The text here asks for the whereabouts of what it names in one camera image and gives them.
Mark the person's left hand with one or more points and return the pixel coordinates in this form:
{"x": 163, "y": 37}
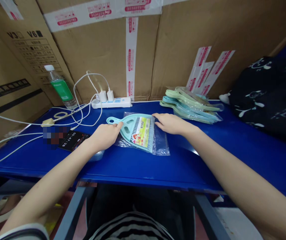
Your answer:
{"x": 105, "y": 136}

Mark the person's right hand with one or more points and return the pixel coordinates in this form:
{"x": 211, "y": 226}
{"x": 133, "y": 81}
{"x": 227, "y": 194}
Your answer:
{"x": 175, "y": 125}

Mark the clear plastic bag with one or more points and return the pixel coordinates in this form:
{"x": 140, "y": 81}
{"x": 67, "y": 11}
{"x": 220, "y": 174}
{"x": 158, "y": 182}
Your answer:
{"x": 161, "y": 143}

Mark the teal dustpan with label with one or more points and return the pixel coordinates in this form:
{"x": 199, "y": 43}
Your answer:
{"x": 137, "y": 130}

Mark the pile of bagged dustpans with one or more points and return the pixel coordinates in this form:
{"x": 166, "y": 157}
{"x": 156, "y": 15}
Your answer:
{"x": 195, "y": 107}

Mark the black smartphone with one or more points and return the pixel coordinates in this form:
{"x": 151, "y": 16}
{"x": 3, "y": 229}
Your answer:
{"x": 74, "y": 141}

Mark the white power strip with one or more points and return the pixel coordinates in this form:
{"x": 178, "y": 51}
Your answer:
{"x": 119, "y": 102}

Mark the white charger plug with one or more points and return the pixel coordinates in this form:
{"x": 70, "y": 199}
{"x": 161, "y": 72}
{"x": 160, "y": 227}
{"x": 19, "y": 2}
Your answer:
{"x": 102, "y": 96}
{"x": 110, "y": 95}

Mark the white red printed tape strip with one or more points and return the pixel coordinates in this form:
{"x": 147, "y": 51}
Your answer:
{"x": 200, "y": 67}
{"x": 220, "y": 67}
{"x": 204, "y": 77}

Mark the plastic water bottle green label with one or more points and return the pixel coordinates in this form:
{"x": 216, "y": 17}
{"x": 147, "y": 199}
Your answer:
{"x": 61, "y": 90}

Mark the grey metal table leg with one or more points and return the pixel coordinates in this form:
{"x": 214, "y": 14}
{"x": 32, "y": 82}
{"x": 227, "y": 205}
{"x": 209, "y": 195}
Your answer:
{"x": 211, "y": 217}
{"x": 72, "y": 212}

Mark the cardboard carton with taped seams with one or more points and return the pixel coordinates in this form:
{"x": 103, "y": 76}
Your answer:
{"x": 102, "y": 50}

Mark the person's body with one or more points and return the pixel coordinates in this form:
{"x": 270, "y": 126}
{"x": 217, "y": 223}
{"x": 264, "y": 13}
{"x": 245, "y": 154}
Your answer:
{"x": 132, "y": 227}

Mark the black bag with white print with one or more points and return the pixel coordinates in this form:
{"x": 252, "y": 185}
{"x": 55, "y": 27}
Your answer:
{"x": 268, "y": 100}

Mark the plain cardboard carton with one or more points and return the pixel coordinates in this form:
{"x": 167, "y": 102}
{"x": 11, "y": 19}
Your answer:
{"x": 220, "y": 30}

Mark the cardboard carton with black print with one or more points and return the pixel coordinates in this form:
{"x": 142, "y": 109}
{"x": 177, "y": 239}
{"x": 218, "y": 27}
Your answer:
{"x": 12, "y": 75}

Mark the beige slipper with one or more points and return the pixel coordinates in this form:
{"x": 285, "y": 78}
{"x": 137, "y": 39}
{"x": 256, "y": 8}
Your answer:
{"x": 1, "y": 210}

